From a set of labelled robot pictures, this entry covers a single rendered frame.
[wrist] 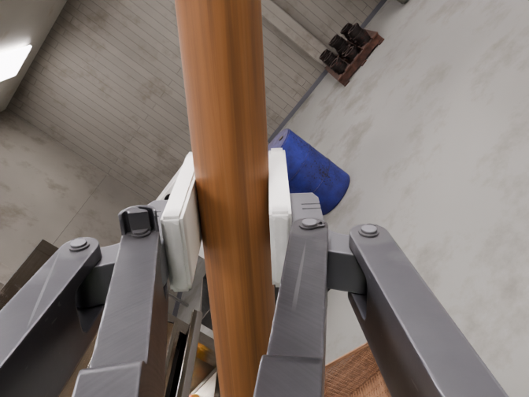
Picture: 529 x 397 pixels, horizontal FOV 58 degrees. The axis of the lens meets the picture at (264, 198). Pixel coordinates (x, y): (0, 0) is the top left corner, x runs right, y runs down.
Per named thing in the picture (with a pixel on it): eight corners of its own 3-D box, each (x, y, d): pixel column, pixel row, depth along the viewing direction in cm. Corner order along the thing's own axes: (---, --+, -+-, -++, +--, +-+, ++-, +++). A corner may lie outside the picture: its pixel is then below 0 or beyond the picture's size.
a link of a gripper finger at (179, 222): (191, 292, 17) (170, 294, 17) (209, 209, 23) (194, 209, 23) (181, 217, 16) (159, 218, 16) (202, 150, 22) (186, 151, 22)
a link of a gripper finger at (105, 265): (160, 306, 15) (66, 309, 15) (182, 231, 20) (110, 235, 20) (153, 265, 15) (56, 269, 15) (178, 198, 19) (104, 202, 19)
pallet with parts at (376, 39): (366, 30, 839) (345, 12, 826) (385, 38, 714) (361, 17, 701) (331, 73, 869) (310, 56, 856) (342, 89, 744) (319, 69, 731)
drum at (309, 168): (318, 226, 517) (253, 179, 494) (312, 202, 571) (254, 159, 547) (355, 187, 497) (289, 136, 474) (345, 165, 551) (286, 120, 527)
